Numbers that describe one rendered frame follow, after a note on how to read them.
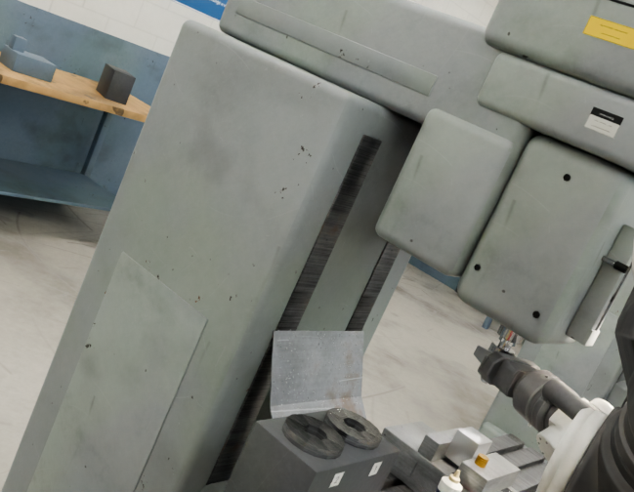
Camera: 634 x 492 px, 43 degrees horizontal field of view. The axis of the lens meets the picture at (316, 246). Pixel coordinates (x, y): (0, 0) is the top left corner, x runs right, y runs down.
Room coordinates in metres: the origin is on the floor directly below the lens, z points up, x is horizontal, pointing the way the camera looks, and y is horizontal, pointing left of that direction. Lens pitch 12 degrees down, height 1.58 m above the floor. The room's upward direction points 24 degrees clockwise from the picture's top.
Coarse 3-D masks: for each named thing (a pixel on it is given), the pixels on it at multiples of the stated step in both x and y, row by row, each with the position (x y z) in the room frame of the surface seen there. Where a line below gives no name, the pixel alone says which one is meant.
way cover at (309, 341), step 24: (288, 336) 1.52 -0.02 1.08; (312, 336) 1.59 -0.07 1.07; (336, 336) 1.66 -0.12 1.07; (360, 336) 1.74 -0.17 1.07; (288, 360) 1.52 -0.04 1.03; (312, 360) 1.58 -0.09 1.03; (336, 360) 1.65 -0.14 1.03; (360, 360) 1.73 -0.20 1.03; (288, 384) 1.51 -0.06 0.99; (312, 384) 1.57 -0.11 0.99; (336, 384) 1.64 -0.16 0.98; (360, 384) 1.72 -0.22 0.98; (288, 408) 1.49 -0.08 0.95; (312, 408) 1.55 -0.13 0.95; (360, 408) 1.69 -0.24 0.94
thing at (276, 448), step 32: (288, 416) 1.05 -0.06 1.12; (320, 416) 1.13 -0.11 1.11; (352, 416) 1.15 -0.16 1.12; (256, 448) 1.01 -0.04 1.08; (288, 448) 0.99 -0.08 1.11; (320, 448) 1.00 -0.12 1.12; (352, 448) 1.07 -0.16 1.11; (384, 448) 1.12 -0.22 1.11; (256, 480) 1.00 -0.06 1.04; (288, 480) 0.97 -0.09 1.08; (320, 480) 0.97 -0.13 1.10; (352, 480) 1.05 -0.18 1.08; (384, 480) 1.13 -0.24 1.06
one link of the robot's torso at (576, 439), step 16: (576, 416) 0.68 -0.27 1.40; (592, 416) 0.68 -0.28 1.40; (576, 432) 0.67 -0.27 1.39; (592, 432) 0.66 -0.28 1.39; (560, 448) 0.66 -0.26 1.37; (576, 448) 0.66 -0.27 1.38; (560, 464) 0.66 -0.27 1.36; (576, 464) 0.65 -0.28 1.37; (544, 480) 0.67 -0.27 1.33; (560, 480) 0.66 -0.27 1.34
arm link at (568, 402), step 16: (544, 384) 1.23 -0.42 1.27; (560, 384) 1.23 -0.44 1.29; (544, 400) 1.24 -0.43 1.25; (560, 400) 1.20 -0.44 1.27; (576, 400) 1.18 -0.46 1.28; (528, 416) 1.25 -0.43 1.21; (544, 416) 1.23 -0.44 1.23; (560, 416) 1.21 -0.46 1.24; (544, 432) 1.19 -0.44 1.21; (560, 432) 1.18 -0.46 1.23; (544, 448) 1.20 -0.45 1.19
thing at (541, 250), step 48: (528, 144) 1.38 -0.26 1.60; (528, 192) 1.35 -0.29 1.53; (576, 192) 1.31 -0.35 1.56; (624, 192) 1.29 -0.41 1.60; (480, 240) 1.39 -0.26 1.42; (528, 240) 1.33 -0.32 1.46; (576, 240) 1.29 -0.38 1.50; (480, 288) 1.35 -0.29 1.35; (528, 288) 1.31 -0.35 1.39; (576, 288) 1.30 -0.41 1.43; (528, 336) 1.29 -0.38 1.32
